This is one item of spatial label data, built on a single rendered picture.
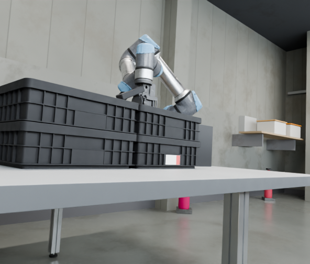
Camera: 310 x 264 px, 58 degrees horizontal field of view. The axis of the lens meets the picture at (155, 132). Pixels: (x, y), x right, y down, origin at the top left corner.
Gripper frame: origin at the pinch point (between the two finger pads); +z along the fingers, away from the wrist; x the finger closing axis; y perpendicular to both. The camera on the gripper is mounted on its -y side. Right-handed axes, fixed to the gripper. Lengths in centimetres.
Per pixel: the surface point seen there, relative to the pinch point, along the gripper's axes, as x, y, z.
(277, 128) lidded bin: 146, 430, -49
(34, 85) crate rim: -16.0, -45.3, -6.2
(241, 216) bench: -40, 14, 28
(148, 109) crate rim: -11.5, -3.7, -6.7
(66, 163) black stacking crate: -13.7, -34.4, 13.3
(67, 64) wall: 210, 57, -85
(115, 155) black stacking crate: -11.8, -16.8, 10.5
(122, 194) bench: -45, -37, 17
